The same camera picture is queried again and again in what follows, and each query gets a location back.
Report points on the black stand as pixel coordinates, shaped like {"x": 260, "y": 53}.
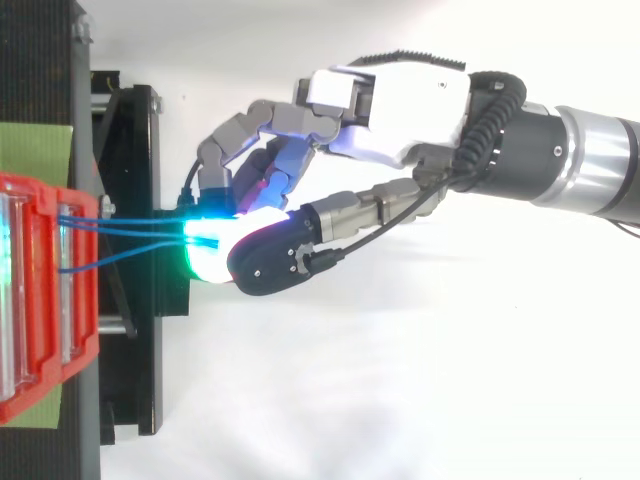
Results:
{"x": 125, "y": 250}

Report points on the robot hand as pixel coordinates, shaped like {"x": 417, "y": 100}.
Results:
{"x": 420, "y": 120}

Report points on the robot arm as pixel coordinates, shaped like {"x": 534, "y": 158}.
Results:
{"x": 560, "y": 155}

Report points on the red bin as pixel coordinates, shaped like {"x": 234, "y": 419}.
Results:
{"x": 45, "y": 295}

